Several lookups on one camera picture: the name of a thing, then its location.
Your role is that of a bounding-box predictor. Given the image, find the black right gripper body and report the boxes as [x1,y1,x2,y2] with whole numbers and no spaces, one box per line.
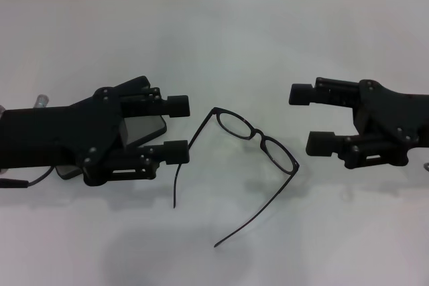
[351,79,429,168]

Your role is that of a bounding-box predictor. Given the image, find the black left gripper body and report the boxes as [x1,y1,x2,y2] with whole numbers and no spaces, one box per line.
[0,85,127,187]

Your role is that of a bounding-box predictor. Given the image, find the black glasses case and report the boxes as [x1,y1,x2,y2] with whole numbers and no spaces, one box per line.
[55,115,168,180]

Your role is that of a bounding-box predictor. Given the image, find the black thin-frame glasses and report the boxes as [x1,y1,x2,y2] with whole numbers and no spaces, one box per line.
[172,106,300,248]

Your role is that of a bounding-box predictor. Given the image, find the silver left gripper connector knob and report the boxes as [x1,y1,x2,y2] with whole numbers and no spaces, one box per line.
[32,94,51,109]

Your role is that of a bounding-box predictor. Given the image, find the left gripper cable with plug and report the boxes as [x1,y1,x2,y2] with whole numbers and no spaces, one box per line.
[0,165,64,189]

